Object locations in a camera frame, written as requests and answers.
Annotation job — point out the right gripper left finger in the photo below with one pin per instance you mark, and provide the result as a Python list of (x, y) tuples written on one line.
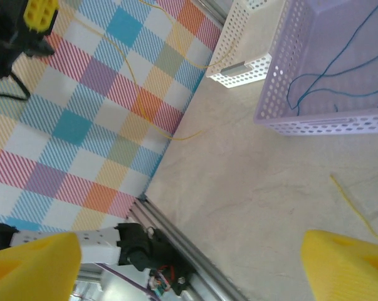
[(29, 269)]

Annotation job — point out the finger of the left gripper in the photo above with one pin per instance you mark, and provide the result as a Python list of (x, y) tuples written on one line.
[(41, 14)]

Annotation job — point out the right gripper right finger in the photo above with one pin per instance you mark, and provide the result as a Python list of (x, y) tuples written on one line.
[(348, 269)]

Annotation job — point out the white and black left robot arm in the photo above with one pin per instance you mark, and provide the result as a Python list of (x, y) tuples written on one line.
[(91, 244)]

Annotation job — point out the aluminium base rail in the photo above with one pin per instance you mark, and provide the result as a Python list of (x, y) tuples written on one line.
[(188, 244)]

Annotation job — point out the aluminium frame post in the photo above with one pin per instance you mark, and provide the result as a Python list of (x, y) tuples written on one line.
[(215, 9)]

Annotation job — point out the white perforated plastic basket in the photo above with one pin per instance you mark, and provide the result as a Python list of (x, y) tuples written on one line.
[(248, 34)]

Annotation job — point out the small circuit board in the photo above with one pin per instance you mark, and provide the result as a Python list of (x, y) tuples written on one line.
[(160, 282)]

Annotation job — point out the purple perforated plastic basket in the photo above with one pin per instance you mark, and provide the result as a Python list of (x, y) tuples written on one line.
[(333, 119)]

